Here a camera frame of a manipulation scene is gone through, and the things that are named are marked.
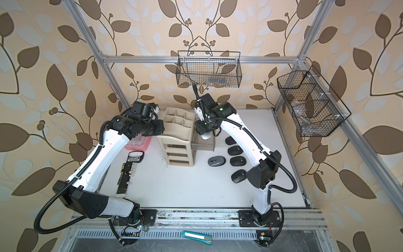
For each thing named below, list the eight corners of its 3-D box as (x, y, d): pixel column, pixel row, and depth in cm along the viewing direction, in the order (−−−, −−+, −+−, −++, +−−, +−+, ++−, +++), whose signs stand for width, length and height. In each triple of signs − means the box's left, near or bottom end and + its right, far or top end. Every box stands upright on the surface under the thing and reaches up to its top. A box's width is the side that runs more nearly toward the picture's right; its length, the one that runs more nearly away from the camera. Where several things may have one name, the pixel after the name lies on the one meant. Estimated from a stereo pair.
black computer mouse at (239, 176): (234, 184, 87) (234, 182, 84) (229, 175, 90) (230, 173, 88) (247, 178, 89) (248, 176, 87) (242, 169, 92) (243, 167, 90)
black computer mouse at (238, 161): (230, 166, 93) (230, 164, 91) (229, 157, 96) (230, 156, 95) (246, 166, 93) (247, 164, 91) (244, 157, 96) (245, 156, 95)
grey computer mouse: (208, 166, 93) (208, 164, 91) (208, 158, 96) (208, 156, 94) (225, 166, 93) (226, 164, 91) (225, 158, 96) (225, 156, 94)
